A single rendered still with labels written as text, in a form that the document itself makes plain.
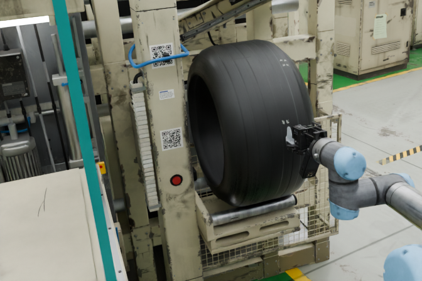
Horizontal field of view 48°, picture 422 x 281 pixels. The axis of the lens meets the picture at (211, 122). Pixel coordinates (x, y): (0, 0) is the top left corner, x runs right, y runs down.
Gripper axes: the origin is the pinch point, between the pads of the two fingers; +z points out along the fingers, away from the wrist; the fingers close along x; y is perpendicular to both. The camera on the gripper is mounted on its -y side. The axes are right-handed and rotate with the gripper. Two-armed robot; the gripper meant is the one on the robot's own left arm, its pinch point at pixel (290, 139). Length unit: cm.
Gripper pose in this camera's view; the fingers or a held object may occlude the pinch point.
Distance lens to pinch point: 151.7
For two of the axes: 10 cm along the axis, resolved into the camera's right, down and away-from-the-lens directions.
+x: -9.5, 1.8, -2.7
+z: -3.0, -2.1, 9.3
